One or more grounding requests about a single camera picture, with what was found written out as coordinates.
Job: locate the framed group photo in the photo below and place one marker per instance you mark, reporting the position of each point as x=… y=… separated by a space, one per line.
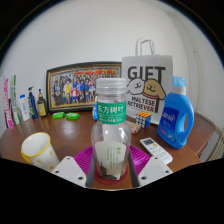
x=75 y=87

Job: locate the dark bottle with yellow label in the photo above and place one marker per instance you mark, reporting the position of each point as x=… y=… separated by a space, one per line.
x=42 y=106

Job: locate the pink tall tube box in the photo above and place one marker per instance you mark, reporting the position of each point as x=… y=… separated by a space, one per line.
x=8 y=106

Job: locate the white tall tube box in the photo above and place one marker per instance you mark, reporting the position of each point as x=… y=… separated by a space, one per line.
x=14 y=103

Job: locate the brown wooden side table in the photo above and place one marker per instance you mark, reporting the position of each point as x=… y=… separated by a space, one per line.
x=201 y=133

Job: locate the clear green-labelled drink bottle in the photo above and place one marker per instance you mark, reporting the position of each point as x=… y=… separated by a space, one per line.
x=111 y=133

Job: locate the white lotion bottle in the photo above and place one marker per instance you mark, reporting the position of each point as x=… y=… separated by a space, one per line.
x=24 y=108

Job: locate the white remote control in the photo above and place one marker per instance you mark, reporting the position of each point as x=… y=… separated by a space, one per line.
x=155 y=150

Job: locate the colourful puzzle cube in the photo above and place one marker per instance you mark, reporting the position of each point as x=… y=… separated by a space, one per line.
x=143 y=119

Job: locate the white paper gift bag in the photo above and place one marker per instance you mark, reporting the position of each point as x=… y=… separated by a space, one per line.
x=148 y=71

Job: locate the dark blue pump bottle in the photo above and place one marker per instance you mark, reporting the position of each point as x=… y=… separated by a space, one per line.
x=33 y=106

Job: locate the blue detergent bottle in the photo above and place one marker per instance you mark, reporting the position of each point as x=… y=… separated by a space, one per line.
x=175 y=120

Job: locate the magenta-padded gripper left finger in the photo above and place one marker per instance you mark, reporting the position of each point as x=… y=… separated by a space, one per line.
x=70 y=170

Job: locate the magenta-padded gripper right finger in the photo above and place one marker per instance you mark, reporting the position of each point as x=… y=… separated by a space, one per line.
x=153 y=170

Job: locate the small green packet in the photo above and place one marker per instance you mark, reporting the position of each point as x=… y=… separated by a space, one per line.
x=58 y=115
x=72 y=116

